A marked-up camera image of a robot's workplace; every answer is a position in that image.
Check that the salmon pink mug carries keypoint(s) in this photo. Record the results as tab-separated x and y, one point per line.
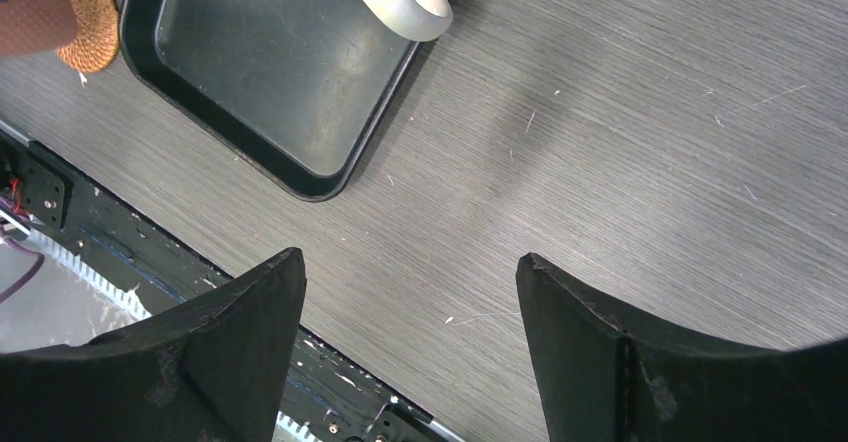
34	26

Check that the black plastic tray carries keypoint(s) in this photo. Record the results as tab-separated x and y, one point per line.
297	87

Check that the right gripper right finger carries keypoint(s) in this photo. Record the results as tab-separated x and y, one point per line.
609	371

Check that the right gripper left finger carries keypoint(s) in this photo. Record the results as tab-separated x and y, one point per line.
210	369

